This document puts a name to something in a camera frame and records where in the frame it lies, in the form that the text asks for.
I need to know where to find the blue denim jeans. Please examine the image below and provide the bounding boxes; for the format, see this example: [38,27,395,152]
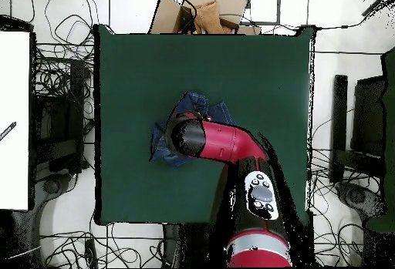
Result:
[149,90,237,168]

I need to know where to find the black flat panel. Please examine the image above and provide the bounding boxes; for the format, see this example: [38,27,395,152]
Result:
[351,76,387,159]

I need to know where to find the dark green table cloth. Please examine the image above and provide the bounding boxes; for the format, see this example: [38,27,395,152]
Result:
[93,23,317,227]

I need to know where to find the tan cloth in box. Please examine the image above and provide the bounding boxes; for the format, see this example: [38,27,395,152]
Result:
[193,1,225,35]

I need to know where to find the brown cardboard box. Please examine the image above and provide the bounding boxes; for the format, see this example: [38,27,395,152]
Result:
[148,0,262,35]

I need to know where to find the black equipment rack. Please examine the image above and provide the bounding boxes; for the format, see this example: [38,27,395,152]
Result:
[30,59,86,174]

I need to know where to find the black power strip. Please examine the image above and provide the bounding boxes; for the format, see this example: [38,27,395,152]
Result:
[84,238,99,268]

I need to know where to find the white board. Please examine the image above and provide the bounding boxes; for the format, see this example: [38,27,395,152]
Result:
[0,30,31,211]

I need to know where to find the black strip with white print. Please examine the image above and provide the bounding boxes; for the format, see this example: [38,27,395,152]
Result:
[0,121,17,142]

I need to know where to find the dark green cloth sheet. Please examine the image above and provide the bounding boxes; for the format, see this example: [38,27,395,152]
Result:
[366,46,395,233]

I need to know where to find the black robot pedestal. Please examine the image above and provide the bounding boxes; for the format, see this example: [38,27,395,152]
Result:
[161,223,229,268]

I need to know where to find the black cable tangle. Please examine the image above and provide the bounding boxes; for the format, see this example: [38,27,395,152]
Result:
[308,216,365,267]
[39,230,164,268]
[30,0,96,97]

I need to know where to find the dark metal frame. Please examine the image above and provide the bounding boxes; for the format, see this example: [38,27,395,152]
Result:
[235,0,282,26]

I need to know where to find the black upright post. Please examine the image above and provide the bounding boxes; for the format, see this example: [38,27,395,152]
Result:
[329,74,349,185]

